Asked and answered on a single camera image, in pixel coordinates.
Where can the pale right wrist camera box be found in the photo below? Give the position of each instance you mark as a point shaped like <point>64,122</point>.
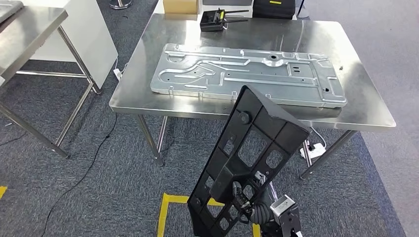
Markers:
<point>283,204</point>

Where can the black carrying case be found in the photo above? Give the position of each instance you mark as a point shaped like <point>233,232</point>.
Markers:
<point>273,9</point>

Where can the stamped grey metal plate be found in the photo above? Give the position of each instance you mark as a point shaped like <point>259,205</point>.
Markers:
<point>248,81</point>

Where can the white table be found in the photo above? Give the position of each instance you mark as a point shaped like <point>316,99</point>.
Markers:
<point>158,8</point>

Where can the black plastic plate frame part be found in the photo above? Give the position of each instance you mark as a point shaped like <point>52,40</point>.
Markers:
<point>284,130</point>

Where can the white power plug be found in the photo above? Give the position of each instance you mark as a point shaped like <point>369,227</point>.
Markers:
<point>117,73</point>

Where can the brown cardboard box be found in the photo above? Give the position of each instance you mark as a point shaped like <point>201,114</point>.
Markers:
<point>180,6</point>

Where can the steel workbench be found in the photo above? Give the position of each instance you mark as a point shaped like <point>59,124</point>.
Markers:
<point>147,88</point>

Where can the black remote controller with antennas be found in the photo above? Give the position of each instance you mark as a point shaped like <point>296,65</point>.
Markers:
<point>209,23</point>

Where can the steel tray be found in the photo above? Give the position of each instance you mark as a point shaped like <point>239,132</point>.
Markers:
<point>8,8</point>

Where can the steel table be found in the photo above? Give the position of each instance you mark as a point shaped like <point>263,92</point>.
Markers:
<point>29,29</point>

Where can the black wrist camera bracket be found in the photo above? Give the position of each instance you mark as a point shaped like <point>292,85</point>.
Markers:
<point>289,224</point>

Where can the white power strip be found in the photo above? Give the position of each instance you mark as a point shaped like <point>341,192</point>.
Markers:
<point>314,152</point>

